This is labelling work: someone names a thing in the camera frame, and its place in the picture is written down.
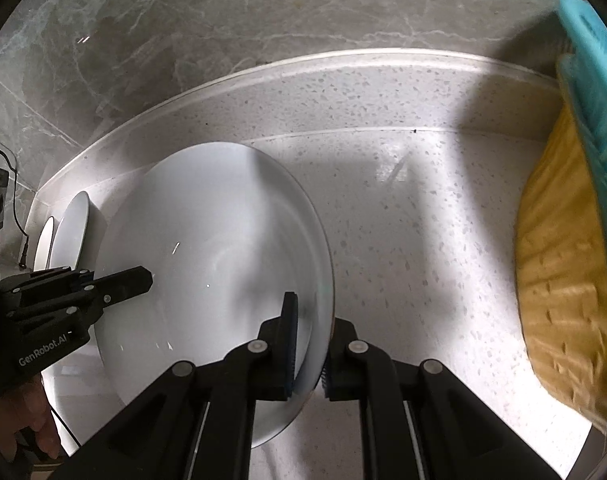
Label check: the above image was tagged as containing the person's left hand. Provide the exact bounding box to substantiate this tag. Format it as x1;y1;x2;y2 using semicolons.
0;375;61;461

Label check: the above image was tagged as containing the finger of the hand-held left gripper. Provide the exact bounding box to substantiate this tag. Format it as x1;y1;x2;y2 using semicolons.
0;267;94;292
6;266;154;342

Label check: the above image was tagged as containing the small floral bowl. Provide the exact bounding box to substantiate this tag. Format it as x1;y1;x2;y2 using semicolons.
33;216;55;271

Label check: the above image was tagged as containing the large white bowl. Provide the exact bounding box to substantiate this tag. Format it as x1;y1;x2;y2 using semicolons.
94;142;335;450

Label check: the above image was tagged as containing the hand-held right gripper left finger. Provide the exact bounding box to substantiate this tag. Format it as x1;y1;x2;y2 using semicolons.
48;291;299;480

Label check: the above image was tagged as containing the small white bowl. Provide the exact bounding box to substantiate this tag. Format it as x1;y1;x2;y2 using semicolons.
50;191;90;272

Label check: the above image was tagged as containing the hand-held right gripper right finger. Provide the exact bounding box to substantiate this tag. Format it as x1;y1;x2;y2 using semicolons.
321;316;559;480

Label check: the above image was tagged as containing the black power cable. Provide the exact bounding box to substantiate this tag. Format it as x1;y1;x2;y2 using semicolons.
0;142;30;267

